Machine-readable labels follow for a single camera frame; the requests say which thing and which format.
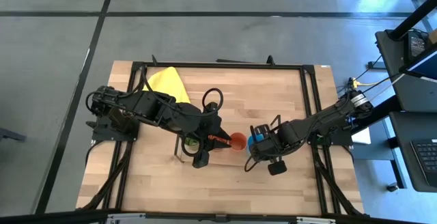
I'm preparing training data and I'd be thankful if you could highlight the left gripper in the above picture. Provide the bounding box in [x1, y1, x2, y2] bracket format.
[201, 113, 234, 152]

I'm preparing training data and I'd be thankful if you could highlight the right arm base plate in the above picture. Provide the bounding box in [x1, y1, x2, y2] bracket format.
[307, 128, 354, 147]

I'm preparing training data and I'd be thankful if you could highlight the light blue mug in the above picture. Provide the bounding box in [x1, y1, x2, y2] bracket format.
[246, 132, 267, 156]

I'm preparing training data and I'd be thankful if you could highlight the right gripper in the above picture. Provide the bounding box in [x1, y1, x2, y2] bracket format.
[246, 124, 287, 163]

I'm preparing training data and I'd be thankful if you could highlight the black side desk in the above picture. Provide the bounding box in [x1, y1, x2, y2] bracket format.
[374, 0, 437, 193]

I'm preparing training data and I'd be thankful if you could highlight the black power adapter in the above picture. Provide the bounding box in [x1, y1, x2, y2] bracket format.
[404, 29, 429, 64]

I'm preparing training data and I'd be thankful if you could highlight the yellow floor cable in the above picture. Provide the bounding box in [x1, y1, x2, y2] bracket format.
[350, 77, 389, 89]

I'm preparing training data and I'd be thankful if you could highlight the yellow cloth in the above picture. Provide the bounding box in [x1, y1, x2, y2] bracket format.
[141, 66, 191, 104]

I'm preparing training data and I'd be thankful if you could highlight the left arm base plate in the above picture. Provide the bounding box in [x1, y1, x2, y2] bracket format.
[85, 113, 139, 142]

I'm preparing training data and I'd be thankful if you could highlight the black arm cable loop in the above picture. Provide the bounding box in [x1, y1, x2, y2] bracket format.
[201, 87, 225, 114]

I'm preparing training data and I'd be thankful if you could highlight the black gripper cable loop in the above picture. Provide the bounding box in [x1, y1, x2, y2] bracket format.
[180, 133, 206, 157]
[244, 150, 270, 173]

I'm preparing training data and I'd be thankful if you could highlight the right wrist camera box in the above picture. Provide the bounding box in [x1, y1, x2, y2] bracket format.
[267, 160, 288, 177]

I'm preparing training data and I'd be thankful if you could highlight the black keyboard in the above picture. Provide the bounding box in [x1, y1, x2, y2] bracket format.
[410, 138, 437, 188]

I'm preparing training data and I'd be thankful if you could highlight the black metal rig frame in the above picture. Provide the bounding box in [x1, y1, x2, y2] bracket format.
[76, 55, 366, 218]

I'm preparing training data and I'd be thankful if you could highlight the green faceted plastic tumbler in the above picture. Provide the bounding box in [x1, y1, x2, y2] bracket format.
[184, 135, 201, 147]

